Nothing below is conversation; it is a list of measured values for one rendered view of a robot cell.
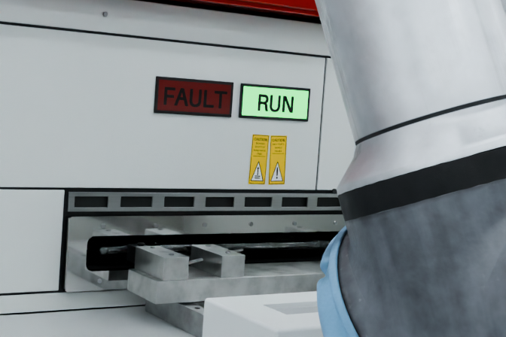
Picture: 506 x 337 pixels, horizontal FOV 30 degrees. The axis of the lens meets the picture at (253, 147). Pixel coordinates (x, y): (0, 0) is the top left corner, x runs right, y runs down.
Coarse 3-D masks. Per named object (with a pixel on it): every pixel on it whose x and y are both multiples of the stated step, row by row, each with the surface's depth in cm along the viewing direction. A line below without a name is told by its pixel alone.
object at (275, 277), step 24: (264, 264) 128; (288, 264) 130; (312, 264) 131; (144, 288) 115; (168, 288) 113; (192, 288) 115; (216, 288) 116; (240, 288) 118; (264, 288) 120; (288, 288) 122; (312, 288) 124
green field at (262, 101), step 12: (252, 96) 131; (264, 96) 132; (276, 96) 133; (288, 96) 134; (300, 96) 135; (252, 108) 131; (264, 108) 132; (276, 108) 133; (288, 108) 134; (300, 108) 135
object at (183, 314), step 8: (152, 304) 120; (160, 304) 118; (168, 304) 117; (176, 304) 115; (184, 304) 114; (192, 304) 114; (152, 312) 120; (160, 312) 118; (168, 312) 117; (176, 312) 115; (184, 312) 113; (192, 312) 112; (200, 312) 110; (168, 320) 117; (176, 320) 115; (184, 320) 113; (192, 320) 111; (200, 320) 110; (184, 328) 113; (192, 328) 111; (200, 328) 110; (200, 336) 110
